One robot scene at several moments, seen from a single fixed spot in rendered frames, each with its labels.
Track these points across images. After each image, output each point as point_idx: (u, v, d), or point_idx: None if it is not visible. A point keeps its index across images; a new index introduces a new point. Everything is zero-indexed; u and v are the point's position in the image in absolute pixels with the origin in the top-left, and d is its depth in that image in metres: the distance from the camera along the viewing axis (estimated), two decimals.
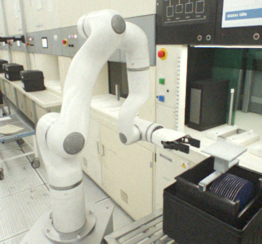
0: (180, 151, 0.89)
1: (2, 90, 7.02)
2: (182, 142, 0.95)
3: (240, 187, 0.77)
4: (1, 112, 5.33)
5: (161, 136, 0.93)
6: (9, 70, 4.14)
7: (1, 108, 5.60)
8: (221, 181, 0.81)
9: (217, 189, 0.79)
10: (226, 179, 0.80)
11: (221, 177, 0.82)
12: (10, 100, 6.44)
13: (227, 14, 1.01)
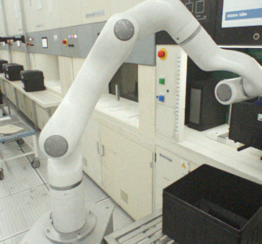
0: None
1: (2, 90, 7.02)
2: None
3: None
4: (1, 112, 5.33)
5: None
6: (9, 70, 4.14)
7: (1, 108, 5.60)
8: None
9: None
10: None
11: None
12: (10, 100, 6.44)
13: (227, 14, 1.01)
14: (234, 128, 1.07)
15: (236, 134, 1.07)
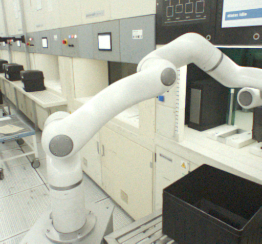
0: None
1: (2, 90, 7.02)
2: None
3: None
4: (1, 112, 5.33)
5: None
6: (9, 70, 4.14)
7: (1, 108, 5.60)
8: None
9: None
10: None
11: None
12: (10, 100, 6.44)
13: (227, 14, 1.01)
14: (257, 130, 1.21)
15: (259, 135, 1.21)
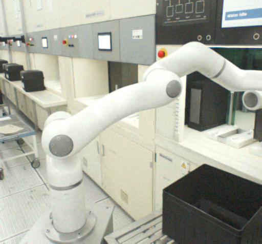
0: None
1: (2, 90, 7.02)
2: None
3: None
4: (1, 112, 5.33)
5: None
6: (9, 70, 4.14)
7: (1, 108, 5.60)
8: None
9: None
10: None
11: None
12: (10, 100, 6.44)
13: (227, 14, 1.01)
14: (259, 129, 1.21)
15: (261, 134, 1.21)
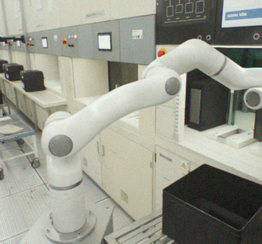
0: None
1: (2, 90, 7.02)
2: None
3: None
4: (1, 112, 5.33)
5: None
6: (9, 70, 4.14)
7: (1, 108, 5.60)
8: None
9: None
10: None
11: None
12: (10, 100, 6.44)
13: (227, 14, 1.01)
14: (259, 129, 1.21)
15: (261, 134, 1.21)
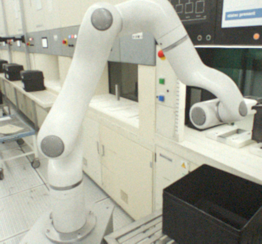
0: None
1: (2, 90, 7.02)
2: None
3: None
4: (1, 112, 5.33)
5: (249, 102, 0.87)
6: (9, 70, 4.14)
7: (1, 108, 5.60)
8: None
9: None
10: None
11: None
12: (10, 100, 6.44)
13: (227, 14, 1.01)
14: (257, 130, 1.20)
15: (259, 135, 1.20)
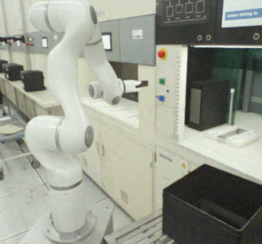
0: None
1: (2, 90, 7.02)
2: None
3: None
4: (1, 112, 5.33)
5: (134, 82, 1.25)
6: (9, 70, 4.14)
7: (1, 108, 5.60)
8: None
9: None
10: None
11: None
12: (10, 100, 6.44)
13: (227, 14, 1.01)
14: None
15: None
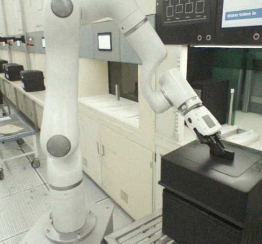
0: (222, 142, 0.81)
1: (2, 90, 7.02)
2: (210, 135, 0.81)
3: None
4: (1, 112, 5.33)
5: None
6: (9, 70, 4.14)
7: (1, 108, 5.60)
8: None
9: None
10: None
11: None
12: (10, 100, 6.44)
13: (227, 14, 1.01)
14: None
15: None
